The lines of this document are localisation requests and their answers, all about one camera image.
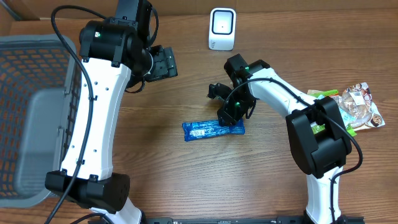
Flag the grey plastic laundry basket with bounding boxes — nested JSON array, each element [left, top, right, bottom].
[[1, 34, 81, 208]]

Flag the green gummy candy bag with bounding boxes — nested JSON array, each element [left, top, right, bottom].
[[307, 89, 358, 137]]

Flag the light teal snack packet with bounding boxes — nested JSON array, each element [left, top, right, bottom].
[[329, 95, 355, 128]]

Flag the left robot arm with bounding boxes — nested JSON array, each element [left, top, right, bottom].
[[45, 0, 177, 223]]

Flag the white barcode scanner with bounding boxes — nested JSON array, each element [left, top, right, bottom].
[[208, 7, 236, 51]]

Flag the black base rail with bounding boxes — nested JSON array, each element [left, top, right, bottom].
[[88, 214, 366, 224]]

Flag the beige snack bag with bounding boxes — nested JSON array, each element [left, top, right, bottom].
[[307, 82, 386, 131]]

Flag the blue cookie packet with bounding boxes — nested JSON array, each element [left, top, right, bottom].
[[182, 120, 245, 142]]

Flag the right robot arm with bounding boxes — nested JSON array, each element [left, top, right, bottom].
[[208, 54, 352, 223]]

